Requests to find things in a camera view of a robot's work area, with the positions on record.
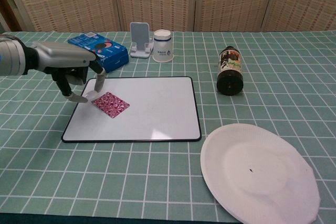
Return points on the dark drink bottle with label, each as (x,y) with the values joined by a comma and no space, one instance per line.
(230,72)

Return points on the white phone stand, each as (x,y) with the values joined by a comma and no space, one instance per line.
(140,36)

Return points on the white paper plate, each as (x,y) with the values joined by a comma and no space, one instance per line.
(257,171)

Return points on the green checked tablecloth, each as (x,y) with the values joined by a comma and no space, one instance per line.
(157,176)

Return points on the blue Oreo cookie box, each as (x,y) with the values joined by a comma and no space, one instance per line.
(115,51)

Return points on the upturned white paper cup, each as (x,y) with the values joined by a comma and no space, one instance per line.
(162,49)

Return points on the white board black frame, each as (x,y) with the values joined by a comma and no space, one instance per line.
(157,113)

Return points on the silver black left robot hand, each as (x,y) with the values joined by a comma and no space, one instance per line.
(63,56)

